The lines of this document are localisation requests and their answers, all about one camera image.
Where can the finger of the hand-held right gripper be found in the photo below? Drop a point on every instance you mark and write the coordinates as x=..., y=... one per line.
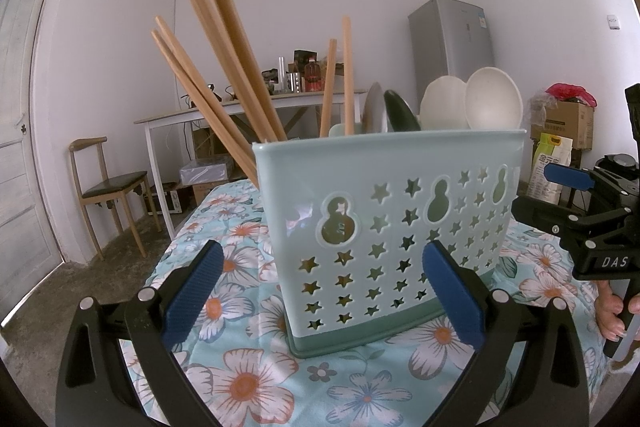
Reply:
x=540, y=212
x=567, y=177

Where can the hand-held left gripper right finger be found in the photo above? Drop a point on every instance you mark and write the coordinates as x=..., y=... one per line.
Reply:
x=457, y=302

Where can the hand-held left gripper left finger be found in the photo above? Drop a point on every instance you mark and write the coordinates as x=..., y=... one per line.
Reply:
x=195, y=297

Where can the mint green utensil holder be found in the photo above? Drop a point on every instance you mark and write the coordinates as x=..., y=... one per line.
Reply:
x=350, y=157

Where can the person's right hand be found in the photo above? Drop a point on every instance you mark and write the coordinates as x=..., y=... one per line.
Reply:
x=610, y=317

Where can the white and yellow bag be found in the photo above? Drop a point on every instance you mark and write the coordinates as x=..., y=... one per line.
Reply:
x=547, y=172

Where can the large cardboard box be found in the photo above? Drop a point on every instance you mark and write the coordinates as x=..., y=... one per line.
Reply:
x=570, y=122

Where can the clear plastic wrap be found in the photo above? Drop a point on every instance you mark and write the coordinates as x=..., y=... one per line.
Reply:
x=539, y=102

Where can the red plastic bag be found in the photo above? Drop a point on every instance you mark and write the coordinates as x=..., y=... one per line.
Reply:
x=570, y=92

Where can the floral blue blanket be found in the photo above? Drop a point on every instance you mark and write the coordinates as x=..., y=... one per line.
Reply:
x=240, y=382

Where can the plastic wrapped white box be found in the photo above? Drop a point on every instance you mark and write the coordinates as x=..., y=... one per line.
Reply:
x=205, y=172

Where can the wooden chair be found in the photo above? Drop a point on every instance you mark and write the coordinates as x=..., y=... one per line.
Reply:
x=112, y=187

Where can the brown cardboard box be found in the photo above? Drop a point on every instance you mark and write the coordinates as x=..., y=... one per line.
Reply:
x=210, y=142

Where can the white table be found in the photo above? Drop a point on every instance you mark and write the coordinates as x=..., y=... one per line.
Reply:
x=200, y=117

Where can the grey refrigerator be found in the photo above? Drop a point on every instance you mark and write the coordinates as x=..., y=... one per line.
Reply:
x=450, y=37

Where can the metal canister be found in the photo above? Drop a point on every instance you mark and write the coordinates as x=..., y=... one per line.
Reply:
x=292, y=83

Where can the cooking oil bottle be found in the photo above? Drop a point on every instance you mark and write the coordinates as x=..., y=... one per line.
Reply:
x=312, y=77

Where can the white panel door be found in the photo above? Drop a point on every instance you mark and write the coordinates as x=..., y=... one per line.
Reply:
x=20, y=107

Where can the dark carton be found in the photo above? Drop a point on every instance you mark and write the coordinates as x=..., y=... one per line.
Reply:
x=305, y=57

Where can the white wall socket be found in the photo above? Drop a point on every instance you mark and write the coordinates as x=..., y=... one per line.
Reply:
x=612, y=22

